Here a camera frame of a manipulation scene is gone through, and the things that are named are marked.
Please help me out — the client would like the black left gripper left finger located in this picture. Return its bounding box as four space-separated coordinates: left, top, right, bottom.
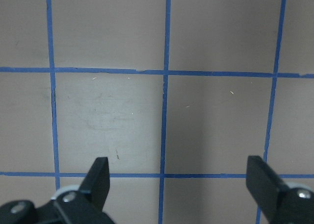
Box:
0 157 114 224

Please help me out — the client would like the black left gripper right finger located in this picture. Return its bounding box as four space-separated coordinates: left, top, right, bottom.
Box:
246 155 314 224

